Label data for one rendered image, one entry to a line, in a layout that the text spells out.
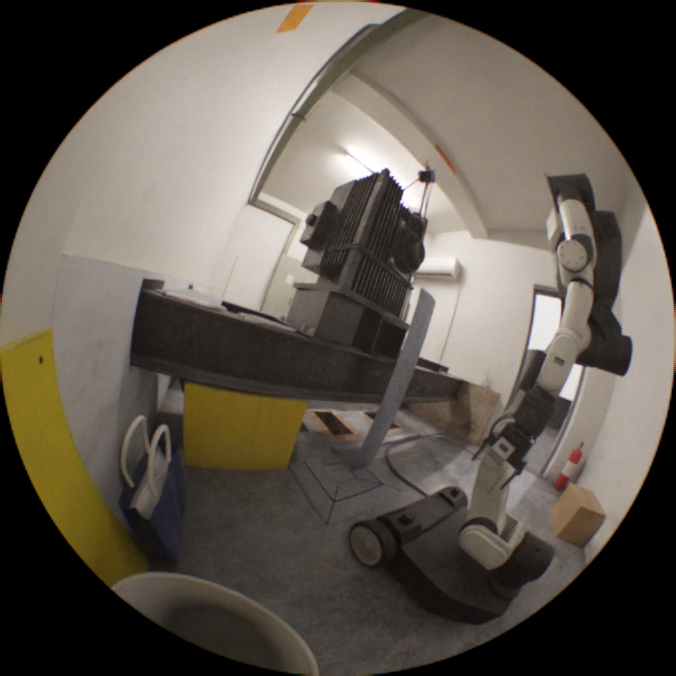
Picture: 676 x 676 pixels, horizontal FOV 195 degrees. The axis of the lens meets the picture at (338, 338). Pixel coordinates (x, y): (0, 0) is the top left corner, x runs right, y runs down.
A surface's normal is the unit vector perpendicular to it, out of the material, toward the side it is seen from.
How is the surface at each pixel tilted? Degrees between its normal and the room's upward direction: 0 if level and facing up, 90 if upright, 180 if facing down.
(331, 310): 90
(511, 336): 90
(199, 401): 90
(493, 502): 90
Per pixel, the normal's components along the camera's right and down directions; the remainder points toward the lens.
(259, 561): 0.33, -0.94
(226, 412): 0.53, 0.22
